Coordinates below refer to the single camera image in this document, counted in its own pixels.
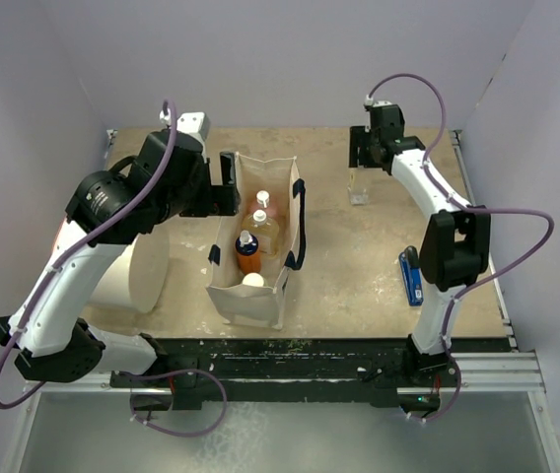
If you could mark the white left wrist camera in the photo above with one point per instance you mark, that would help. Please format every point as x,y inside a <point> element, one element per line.
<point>195,124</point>

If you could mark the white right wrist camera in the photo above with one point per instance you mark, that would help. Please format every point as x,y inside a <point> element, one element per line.
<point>370,102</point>

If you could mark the blue black clamp tool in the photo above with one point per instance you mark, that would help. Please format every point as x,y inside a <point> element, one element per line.
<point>411,276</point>

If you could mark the cream canvas tote bag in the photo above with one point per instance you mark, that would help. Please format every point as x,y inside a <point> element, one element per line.
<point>251,306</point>

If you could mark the pink liquid pump bottle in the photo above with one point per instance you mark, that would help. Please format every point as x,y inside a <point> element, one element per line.
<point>264,201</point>

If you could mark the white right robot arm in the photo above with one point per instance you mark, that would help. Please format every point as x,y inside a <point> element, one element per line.
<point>455,247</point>

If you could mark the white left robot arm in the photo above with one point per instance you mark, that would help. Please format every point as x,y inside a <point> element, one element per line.
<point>170,176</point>

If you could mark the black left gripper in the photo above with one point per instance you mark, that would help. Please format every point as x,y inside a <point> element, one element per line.
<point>217,199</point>

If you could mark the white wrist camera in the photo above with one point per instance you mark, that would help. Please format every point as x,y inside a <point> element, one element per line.
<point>370,102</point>
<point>195,124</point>

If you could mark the orange navy pump bottle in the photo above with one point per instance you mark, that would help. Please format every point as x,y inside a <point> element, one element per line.
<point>247,252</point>

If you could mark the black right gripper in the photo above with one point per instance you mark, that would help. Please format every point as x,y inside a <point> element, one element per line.
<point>359,138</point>

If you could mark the white cylindrical paper roll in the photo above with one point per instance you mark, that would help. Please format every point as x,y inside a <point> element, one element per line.
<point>122,276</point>

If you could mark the clear bottle grey cap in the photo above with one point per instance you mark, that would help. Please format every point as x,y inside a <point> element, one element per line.
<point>359,186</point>

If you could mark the amber liquid pump bottle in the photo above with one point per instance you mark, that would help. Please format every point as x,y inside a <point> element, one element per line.
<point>266,230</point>

